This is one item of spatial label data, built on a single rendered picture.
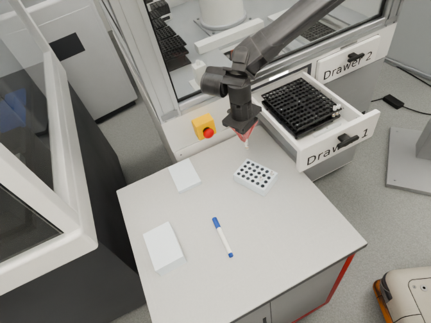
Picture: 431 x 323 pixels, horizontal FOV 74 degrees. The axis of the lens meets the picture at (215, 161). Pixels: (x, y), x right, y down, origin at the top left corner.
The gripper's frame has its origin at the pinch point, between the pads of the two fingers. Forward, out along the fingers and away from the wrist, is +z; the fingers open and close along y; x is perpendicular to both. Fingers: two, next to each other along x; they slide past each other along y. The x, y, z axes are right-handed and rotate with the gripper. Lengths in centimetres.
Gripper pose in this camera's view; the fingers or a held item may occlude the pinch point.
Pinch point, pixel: (244, 138)
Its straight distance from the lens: 84.2
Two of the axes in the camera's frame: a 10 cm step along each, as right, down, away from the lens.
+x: 7.7, 4.1, -4.9
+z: 1.5, 6.3, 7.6
